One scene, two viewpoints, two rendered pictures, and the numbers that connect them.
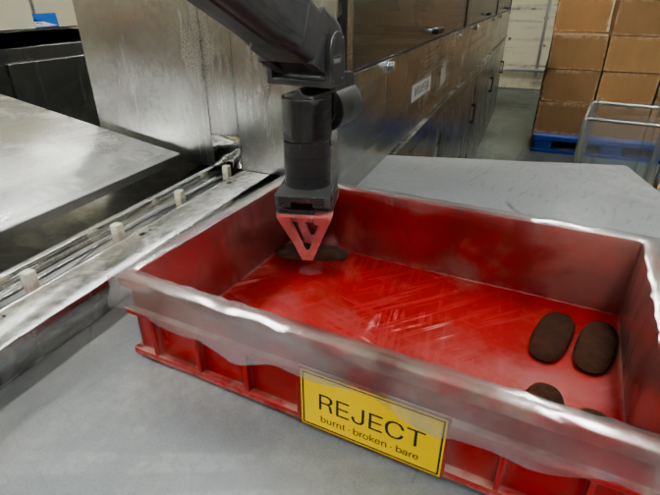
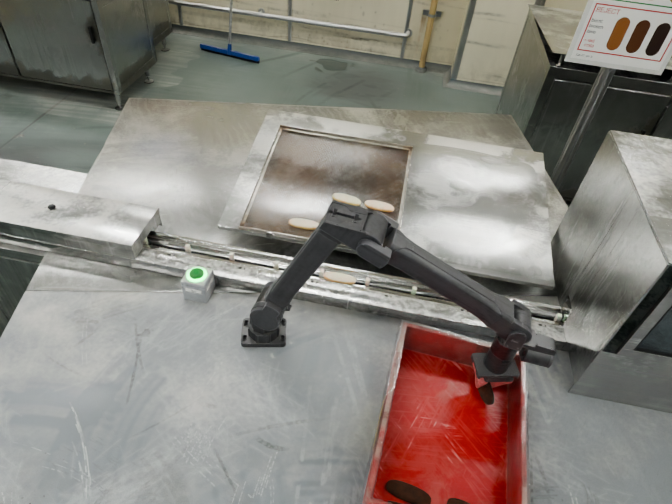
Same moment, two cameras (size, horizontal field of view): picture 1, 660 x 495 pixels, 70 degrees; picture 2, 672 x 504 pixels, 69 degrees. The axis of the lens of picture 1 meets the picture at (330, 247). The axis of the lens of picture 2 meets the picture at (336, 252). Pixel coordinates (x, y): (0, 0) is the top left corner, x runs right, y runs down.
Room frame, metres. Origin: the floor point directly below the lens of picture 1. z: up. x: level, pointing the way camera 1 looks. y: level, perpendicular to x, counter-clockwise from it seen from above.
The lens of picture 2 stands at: (-0.02, -0.52, 1.92)
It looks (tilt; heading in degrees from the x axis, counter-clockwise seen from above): 44 degrees down; 74
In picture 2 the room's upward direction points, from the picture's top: 6 degrees clockwise
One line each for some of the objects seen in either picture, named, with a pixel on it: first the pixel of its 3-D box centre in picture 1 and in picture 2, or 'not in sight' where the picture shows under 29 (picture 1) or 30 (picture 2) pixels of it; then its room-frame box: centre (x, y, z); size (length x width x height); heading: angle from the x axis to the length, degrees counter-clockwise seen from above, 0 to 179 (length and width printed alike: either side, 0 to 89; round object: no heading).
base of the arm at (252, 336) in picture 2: not in sight; (263, 325); (0.03, 0.29, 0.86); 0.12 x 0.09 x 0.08; 172
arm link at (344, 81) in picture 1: (319, 82); (529, 339); (0.60, 0.01, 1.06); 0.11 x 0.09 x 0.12; 154
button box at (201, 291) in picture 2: not in sight; (199, 287); (-0.14, 0.46, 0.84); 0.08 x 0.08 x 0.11; 68
